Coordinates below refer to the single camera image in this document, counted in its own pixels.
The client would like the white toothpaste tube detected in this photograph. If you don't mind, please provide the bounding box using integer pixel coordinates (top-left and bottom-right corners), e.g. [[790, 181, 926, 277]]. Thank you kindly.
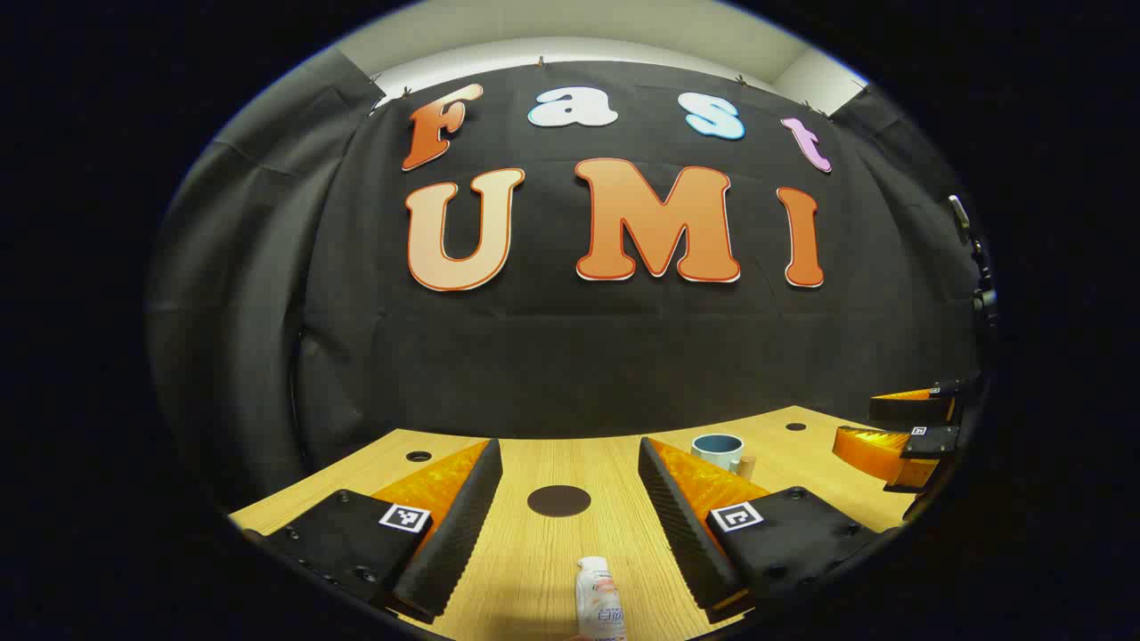
[[574, 556, 627, 641]]

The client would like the dark round coaster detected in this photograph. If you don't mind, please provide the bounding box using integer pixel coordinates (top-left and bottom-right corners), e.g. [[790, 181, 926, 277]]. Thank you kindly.
[[526, 485, 592, 519]]

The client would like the pale blue cup wooden handle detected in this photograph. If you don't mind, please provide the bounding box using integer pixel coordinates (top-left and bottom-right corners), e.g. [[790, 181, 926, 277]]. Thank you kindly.
[[691, 434, 759, 482]]

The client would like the wooden desktop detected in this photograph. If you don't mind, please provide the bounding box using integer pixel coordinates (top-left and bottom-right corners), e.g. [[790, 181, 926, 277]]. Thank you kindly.
[[230, 405, 945, 641]]

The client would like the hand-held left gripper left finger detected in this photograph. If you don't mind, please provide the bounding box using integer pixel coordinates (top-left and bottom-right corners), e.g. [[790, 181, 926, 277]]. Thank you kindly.
[[240, 438, 504, 624]]

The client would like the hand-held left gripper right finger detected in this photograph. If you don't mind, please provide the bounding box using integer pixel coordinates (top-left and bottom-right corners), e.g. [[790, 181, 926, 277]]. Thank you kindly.
[[638, 436, 896, 624]]

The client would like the black backdrop cloth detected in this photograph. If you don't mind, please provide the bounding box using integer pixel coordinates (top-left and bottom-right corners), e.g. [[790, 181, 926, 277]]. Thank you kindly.
[[147, 45, 994, 513]]

